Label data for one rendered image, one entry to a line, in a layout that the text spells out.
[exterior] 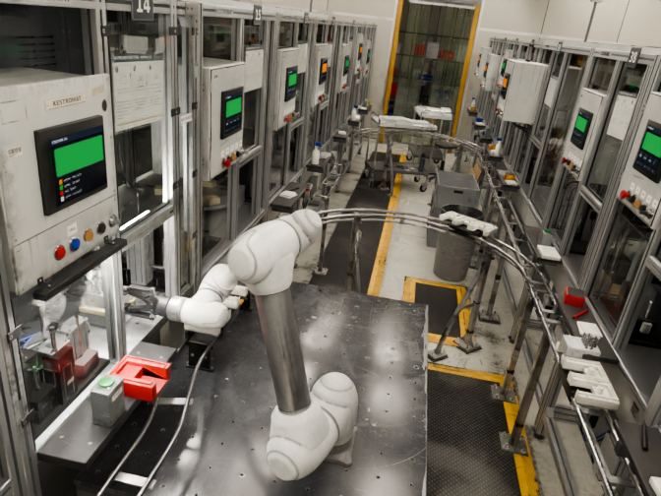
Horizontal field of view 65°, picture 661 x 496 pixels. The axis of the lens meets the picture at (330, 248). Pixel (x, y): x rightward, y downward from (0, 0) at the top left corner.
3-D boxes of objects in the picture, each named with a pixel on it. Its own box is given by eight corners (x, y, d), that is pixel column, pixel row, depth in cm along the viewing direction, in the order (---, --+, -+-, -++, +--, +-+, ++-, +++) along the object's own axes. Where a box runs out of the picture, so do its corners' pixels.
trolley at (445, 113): (447, 176, 806) (459, 112, 768) (409, 172, 806) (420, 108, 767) (438, 162, 884) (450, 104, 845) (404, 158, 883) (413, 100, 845)
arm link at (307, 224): (276, 225, 167) (251, 238, 155) (313, 194, 156) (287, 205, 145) (301, 259, 166) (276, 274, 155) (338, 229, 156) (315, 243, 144)
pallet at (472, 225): (437, 226, 361) (440, 214, 357) (447, 222, 371) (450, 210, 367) (485, 244, 340) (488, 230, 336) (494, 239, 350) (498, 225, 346)
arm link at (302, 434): (343, 452, 165) (307, 500, 147) (301, 442, 174) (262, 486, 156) (302, 216, 145) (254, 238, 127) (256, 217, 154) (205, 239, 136)
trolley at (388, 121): (368, 189, 701) (378, 116, 663) (360, 177, 752) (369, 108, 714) (430, 193, 716) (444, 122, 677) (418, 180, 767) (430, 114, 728)
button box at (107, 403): (111, 427, 147) (108, 394, 142) (86, 421, 148) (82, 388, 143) (126, 408, 154) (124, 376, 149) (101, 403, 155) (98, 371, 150)
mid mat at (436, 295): (475, 350, 368) (476, 348, 368) (397, 336, 375) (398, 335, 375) (466, 287, 459) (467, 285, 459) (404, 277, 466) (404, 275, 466)
